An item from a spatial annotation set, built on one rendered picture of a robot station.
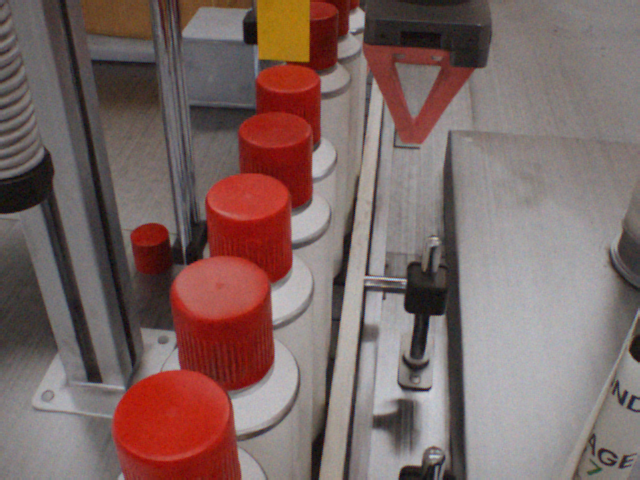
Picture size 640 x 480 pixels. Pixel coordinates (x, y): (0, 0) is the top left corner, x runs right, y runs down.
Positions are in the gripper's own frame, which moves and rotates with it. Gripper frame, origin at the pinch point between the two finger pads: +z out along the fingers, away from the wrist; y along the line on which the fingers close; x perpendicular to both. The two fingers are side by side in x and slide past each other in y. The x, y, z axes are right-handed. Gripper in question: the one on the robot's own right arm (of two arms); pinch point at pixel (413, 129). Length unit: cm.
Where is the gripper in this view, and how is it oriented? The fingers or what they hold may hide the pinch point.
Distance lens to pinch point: 46.4
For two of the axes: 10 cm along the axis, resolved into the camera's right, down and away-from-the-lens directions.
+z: -0.1, 7.9, 6.1
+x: -9.9, -0.8, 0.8
